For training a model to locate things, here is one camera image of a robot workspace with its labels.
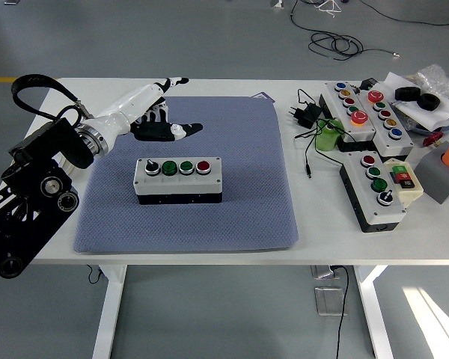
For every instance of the five-button box, red mushroom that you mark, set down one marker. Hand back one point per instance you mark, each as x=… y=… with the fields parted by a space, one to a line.
x=396 y=146

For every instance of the black power adapter plug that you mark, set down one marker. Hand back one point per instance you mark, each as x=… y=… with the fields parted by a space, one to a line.
x=307 y=114

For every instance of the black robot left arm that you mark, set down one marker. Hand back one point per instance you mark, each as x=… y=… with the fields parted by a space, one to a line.
x=52 y=149

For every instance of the four-button box with selector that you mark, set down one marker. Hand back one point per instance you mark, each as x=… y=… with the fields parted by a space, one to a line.
x=381 y=213

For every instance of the white table leg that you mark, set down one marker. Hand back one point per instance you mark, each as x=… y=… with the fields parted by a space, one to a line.
x=374 y=318
x=108 y=318

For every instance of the purple card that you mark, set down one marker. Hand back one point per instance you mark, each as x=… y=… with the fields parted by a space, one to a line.
x=267 y=97

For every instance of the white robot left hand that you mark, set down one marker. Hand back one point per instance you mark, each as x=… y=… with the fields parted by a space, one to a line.
x=134 y=101

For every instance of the green plastic bottle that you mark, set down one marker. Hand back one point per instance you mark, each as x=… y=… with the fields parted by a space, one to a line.
x=327 y=140

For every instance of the red knob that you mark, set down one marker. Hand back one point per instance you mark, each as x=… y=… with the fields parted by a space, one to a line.
x=432 y=140

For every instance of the small black device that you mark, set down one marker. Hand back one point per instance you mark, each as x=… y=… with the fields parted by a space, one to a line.
x=368 y=83

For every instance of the grey four-button control box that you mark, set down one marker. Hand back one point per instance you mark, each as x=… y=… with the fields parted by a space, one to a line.
x=179 y=183

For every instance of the silver stand foot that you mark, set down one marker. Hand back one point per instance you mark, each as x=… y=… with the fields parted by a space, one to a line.
x=277 y=3

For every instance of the five-button box, amber-ringed mushroom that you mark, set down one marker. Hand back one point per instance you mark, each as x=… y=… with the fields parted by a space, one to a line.
x=363 y=129

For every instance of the clear plastic bag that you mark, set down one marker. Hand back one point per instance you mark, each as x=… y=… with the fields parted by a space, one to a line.
x=437 y=80

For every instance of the small silver floor socket plate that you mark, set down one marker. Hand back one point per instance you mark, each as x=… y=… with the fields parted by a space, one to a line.
x=322 y=272

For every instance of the large silver floor socket plate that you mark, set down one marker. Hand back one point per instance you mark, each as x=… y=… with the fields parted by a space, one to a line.
x=327 y=301

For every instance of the grey block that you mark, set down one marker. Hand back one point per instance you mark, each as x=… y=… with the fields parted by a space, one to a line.
x=437 y=179

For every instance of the blue-grey textured mat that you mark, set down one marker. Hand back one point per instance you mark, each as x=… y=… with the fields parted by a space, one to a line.
x=228 y=224

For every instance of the cream switch with green-red keys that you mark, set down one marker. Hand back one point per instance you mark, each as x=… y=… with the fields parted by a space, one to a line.
x=411 y=192

